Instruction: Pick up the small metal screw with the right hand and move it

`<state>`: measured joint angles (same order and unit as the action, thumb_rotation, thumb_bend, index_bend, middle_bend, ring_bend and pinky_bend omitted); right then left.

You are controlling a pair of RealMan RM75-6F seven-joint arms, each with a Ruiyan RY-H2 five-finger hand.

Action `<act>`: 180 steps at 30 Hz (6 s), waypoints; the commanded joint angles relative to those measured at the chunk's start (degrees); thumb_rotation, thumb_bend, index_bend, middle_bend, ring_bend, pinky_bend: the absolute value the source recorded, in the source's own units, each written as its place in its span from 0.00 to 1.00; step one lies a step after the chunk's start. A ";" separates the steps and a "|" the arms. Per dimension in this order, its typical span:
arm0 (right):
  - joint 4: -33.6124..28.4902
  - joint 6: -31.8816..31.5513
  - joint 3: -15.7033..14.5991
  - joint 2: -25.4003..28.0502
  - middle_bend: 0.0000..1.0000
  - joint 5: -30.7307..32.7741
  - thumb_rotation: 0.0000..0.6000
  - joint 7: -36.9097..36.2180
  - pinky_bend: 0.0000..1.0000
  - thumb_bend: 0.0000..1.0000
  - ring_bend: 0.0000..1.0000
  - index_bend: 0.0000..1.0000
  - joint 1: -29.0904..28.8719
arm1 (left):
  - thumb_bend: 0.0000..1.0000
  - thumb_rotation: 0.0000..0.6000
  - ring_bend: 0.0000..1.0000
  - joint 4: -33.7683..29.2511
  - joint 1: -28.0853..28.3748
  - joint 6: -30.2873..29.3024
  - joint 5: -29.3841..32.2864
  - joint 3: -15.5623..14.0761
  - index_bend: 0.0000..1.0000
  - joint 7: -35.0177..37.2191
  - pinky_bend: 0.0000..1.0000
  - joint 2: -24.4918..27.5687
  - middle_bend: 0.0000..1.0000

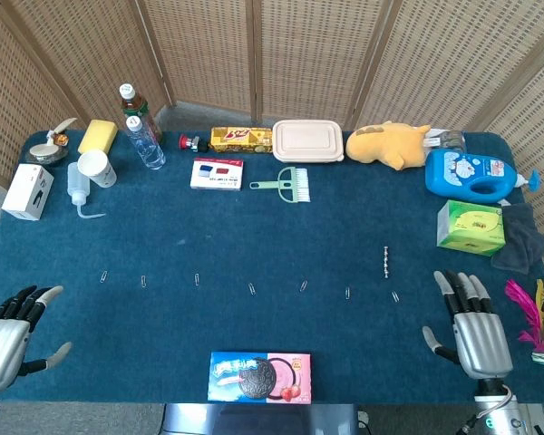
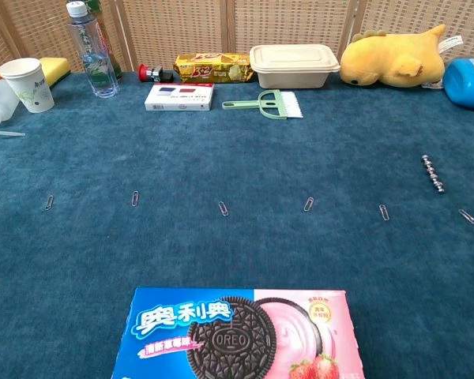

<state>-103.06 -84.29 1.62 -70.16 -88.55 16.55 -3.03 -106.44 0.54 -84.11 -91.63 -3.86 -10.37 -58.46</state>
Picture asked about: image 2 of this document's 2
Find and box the yellow biscuit pack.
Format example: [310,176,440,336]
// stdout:
[173,52,254,84]

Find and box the wicker folding screen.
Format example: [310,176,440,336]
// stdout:
[0,0,474,74]

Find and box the green label tea bottle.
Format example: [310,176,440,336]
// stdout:
[85,0,124,80]

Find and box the silver bead chain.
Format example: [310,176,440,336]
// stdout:
[420,154,446,195]

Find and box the clear plastic water bottle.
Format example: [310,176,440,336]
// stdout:
[66,0,120,99]

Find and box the blue pink Oreo box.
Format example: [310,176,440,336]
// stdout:
[111,287,367,379]

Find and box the blue carpet table cover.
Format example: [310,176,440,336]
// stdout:
[0,70,474,379]

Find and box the green white hand brush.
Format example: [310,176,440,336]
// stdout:
[221,89,304,121]

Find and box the white box red blue print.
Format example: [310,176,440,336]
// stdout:
[144,82,215,112]

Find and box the red emergency stop button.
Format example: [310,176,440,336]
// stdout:
[137,62,175,83]

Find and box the yellow plush toy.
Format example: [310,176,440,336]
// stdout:
[339,24,464,88]

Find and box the yellow sponge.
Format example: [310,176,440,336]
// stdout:
[38,57,72,88]

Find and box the blue detergent bottle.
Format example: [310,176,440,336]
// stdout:
[442,58,474,111]

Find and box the white paper cup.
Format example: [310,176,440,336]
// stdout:
[0,57,56,114]

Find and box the beige lidded lunch box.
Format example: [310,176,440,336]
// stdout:
[249,43,341,90]

